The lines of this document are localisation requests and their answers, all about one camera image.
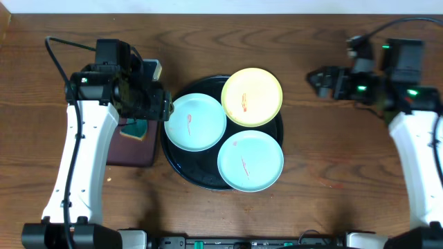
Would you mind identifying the green yellow sponge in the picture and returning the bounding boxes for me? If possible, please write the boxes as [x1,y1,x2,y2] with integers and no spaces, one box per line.
[118,118,148,141]

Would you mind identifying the light green plate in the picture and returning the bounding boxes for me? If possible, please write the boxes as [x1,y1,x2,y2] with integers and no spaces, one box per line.
[217,130,284,192]
[164,93,227,152]

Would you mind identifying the rectangular black sponge tray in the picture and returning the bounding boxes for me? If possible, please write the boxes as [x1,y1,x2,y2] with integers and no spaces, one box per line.
[107,118,159,167]

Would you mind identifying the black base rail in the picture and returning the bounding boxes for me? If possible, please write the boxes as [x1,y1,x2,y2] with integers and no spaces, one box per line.
[117,228,388,249]

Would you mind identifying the light green plate front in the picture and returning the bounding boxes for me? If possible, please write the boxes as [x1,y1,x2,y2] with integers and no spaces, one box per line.
[217,130,284,192]

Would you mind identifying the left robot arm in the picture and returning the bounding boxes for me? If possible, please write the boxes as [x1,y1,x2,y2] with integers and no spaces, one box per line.
[21,39,173,248]

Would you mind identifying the yellow plate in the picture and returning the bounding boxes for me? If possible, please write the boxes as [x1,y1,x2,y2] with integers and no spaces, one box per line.
[221,68,283,127]

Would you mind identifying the round black tray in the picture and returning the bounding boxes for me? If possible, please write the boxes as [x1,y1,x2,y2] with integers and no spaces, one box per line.
[161,75,283,190]

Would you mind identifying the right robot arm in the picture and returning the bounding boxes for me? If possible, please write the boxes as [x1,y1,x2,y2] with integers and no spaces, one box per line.
[307,37,442,248]

